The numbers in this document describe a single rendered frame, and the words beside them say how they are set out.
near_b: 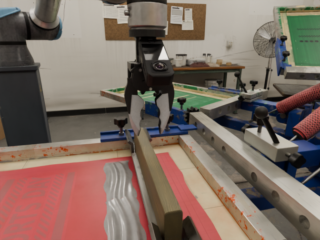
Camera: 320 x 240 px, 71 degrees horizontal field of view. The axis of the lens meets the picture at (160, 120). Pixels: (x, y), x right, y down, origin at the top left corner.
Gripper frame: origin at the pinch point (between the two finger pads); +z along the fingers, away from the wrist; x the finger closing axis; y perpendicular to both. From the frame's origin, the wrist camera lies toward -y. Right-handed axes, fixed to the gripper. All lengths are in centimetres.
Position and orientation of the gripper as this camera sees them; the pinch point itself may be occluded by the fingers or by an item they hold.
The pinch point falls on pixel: (149, 130)
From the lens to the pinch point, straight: 48.4
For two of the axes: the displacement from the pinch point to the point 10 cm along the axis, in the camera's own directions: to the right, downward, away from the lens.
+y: -2.5, -3.1, 9.2
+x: -9.7, 0.7, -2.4
